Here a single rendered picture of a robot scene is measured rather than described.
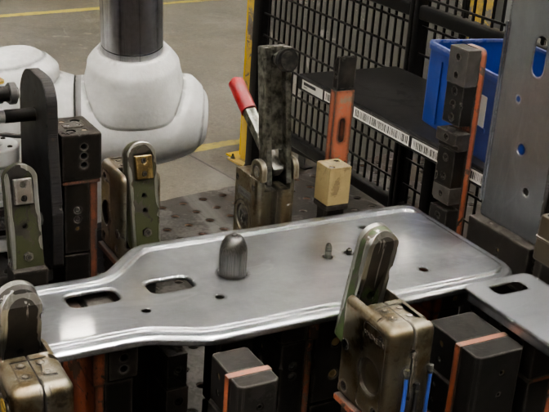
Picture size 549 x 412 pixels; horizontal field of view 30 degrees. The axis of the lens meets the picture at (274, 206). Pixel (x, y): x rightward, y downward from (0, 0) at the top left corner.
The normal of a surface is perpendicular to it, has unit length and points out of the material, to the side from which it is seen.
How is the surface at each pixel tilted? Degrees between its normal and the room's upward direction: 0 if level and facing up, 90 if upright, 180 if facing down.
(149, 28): 100
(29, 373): 0
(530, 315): 0
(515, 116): 90
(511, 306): 0
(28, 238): 78
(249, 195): 90
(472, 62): 90
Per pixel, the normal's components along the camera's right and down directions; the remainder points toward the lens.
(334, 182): 0.47, 0.36
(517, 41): -0.88, 0.13
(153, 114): 0.30, 0.48
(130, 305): 0.07, -0.92
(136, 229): 0.47, 0.16
